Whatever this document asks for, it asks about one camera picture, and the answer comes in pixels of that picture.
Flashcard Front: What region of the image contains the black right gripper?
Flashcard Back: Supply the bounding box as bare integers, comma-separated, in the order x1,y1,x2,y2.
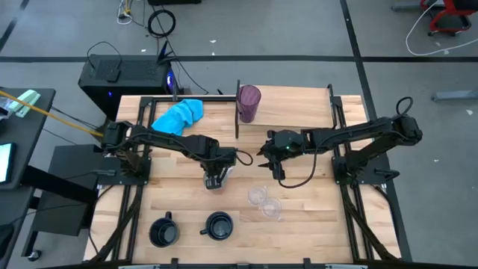
256,129,313,181

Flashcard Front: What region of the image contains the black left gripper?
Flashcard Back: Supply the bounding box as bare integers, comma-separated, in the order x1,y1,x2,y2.
204,143,239,191

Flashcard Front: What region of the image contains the clear glass footed mug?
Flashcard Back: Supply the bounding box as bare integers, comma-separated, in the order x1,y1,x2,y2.
246,185,269,207
260,197,284,222

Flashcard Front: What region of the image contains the dark blue speckled enamel mug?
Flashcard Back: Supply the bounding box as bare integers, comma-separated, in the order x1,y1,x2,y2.
199,211,235,241
148,211,180,248

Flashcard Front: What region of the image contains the purple faceted plastic tumbler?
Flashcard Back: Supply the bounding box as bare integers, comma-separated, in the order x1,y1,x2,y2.
236,84,262,124

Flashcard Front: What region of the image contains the blue cloth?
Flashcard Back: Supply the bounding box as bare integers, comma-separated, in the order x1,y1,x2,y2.
151,98,205,136

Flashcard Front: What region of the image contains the black computer tower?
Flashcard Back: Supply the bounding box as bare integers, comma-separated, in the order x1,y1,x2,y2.
77,54,179,123

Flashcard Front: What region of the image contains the small black hub box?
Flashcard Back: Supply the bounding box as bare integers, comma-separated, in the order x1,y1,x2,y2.
105,68,122,84

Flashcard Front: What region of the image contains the black cart base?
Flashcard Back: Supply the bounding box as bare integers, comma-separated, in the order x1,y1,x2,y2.
31,143,99,237

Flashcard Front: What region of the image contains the black side desk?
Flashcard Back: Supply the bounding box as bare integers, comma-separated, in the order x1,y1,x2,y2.
0,87,57,269

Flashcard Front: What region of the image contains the grey metal floor foot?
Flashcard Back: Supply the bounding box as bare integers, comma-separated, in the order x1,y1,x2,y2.
391,1,425,12
431,88,478,102

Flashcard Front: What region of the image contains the pale green stapler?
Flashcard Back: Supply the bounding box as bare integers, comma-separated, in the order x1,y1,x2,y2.
7,89,41,119

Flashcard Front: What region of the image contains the tablet with lit screen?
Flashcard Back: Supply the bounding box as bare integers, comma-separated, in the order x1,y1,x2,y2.
0,141,16,185

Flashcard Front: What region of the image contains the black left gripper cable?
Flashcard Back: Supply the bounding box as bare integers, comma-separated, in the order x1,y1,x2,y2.
235,149,254,167

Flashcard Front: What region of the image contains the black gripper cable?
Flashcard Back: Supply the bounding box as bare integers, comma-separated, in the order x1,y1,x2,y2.
235,149,254,167
276,149,319,190

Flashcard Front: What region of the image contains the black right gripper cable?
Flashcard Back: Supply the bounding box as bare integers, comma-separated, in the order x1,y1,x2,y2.
276,149,319,190

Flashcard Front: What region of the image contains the wooden shelf with black frame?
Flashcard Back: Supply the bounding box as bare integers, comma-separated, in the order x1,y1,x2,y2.
234,79,338,143

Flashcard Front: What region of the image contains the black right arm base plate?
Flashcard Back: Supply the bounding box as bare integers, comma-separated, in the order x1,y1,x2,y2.
332,155,391,186

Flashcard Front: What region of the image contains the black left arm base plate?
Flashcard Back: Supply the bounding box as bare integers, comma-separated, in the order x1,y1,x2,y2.
97,155,152,187

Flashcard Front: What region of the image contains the yellow hanging cord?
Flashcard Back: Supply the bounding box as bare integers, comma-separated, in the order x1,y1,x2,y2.
0,90,105,137

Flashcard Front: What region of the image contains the black coiled cable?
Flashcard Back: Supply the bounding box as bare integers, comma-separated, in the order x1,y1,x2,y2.
147,9,177,38

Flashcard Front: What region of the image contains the white floor cable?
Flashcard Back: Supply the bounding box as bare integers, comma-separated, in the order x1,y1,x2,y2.
405,0,478,57

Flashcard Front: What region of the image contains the white yellow cable bundle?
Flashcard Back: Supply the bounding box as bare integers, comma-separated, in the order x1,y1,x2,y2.
116,0,147,28

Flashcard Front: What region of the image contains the red metal cart frame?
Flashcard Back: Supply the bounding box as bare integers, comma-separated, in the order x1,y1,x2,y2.
420,0,478,37

